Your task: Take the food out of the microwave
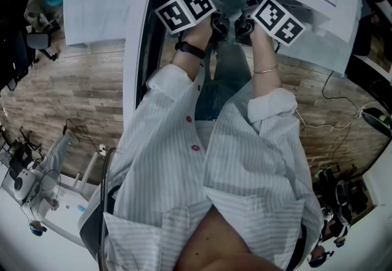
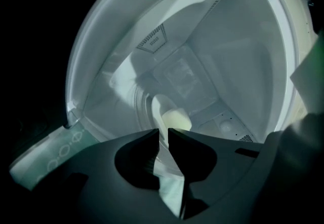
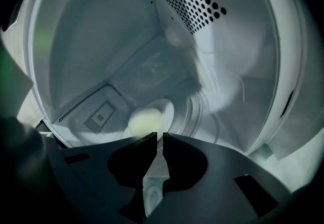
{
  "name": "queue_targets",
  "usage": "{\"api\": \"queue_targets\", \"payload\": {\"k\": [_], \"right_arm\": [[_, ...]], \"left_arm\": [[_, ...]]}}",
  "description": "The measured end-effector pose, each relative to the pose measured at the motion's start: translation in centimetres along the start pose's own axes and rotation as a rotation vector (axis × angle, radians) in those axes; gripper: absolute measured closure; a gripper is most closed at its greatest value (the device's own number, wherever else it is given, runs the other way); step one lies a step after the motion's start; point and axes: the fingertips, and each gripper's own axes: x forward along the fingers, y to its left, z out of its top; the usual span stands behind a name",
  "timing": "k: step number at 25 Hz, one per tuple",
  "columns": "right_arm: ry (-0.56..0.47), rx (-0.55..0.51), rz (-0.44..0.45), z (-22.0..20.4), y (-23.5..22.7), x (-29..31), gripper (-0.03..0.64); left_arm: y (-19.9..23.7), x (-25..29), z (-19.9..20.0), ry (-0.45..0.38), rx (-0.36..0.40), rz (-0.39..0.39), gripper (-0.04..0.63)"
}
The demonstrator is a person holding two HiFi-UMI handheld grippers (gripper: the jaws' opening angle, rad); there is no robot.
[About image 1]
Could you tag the person's left forearm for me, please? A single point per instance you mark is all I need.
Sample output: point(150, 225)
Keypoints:
point(186, 64)

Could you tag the black wristband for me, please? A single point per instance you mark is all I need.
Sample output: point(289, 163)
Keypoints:
point(191, 49)

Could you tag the black round dish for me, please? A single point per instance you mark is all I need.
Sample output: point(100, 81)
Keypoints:
point(376, 121)

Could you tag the white undershirt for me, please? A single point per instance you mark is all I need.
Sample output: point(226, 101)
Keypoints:
point(206, 135)

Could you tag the white desk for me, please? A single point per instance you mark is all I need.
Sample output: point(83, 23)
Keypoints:
point(61, 211)
point(373, 62)

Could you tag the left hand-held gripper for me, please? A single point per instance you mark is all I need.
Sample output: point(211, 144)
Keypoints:
point(183, 12)

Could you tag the person's right forearm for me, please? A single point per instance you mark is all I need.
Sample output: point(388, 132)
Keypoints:
point(266, 82)

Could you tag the white power strip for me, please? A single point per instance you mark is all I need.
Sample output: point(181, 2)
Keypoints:
point(102, 148)
point(362, 112)

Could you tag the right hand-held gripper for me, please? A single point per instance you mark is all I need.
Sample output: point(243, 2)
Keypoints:
point(275, 18)

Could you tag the white round device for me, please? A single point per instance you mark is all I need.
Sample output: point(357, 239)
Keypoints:
point(24, 184)

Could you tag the striped white shirt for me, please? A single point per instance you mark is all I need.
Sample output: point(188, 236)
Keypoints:
point(171, 171)

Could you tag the blue jeans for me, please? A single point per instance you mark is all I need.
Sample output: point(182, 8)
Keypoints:
point(228, 73)

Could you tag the small teal object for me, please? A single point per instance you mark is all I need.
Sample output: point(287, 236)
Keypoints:
point(81, 208)

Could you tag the person's bare chest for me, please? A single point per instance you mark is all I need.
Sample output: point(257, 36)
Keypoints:
point(220, 245)

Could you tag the black office chair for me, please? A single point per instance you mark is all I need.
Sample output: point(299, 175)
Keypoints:
point(15, 55)

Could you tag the grey office chair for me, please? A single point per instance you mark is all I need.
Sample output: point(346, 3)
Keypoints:
point(38, 40)

